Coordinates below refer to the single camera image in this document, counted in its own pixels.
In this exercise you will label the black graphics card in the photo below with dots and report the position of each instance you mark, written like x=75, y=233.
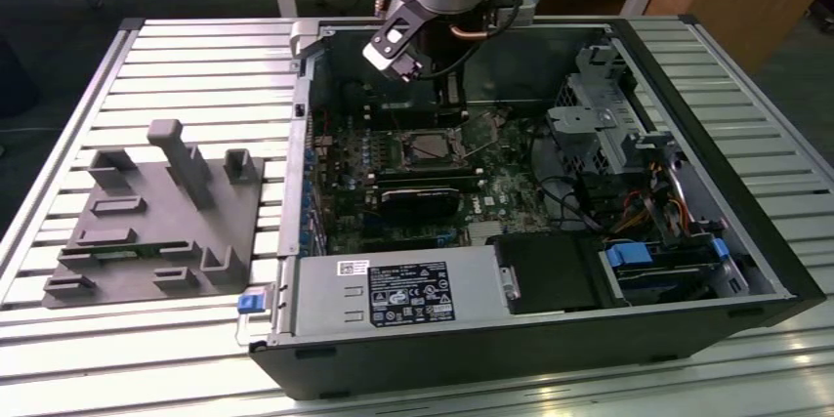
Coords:
x=417, y=202

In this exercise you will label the blue disk carrier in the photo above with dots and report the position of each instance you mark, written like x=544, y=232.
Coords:
x=629, y=255

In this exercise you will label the green RAM stick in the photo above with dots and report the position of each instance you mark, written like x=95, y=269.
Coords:
x=125, y=253

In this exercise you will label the silver heat sink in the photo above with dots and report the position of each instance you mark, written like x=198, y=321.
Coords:
x=488, y=231

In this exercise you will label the black plastic shroud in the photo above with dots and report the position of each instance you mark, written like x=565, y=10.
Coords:
x=554, y=270

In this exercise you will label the black open PC case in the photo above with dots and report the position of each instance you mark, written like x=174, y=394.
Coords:
x=521, y=358

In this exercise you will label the gray metal drive cage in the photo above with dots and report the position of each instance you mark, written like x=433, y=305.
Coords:
x=580, y=124

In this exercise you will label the black RAM slots row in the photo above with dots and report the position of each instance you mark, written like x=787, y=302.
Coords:
x=424, y=179
x=392, y=120

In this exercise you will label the blue plastic clip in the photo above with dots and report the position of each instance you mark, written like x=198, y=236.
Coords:
x=720, y=248

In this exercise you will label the blue case latch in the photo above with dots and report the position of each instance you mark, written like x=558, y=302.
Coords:
x=253, y=303

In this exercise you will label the gray parts rack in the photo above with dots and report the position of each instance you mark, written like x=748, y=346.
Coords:
x=163, y=221

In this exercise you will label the silver CPU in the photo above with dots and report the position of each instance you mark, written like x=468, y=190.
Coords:
x=433, y=146

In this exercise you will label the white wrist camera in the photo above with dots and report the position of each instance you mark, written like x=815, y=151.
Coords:
x=392, y=38

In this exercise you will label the metal locking lever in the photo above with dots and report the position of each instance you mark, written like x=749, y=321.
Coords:
x=485, y=147

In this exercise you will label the gray power supply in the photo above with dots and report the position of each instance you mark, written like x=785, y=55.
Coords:
x=326, y=290

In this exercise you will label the small gray wrist camera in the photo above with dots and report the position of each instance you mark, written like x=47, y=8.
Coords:
x=518, y=14

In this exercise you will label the CPU socket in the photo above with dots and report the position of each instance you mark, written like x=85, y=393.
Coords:
x=409, y=146

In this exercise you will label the green motherboard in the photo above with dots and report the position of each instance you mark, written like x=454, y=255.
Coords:
x=516, y=192

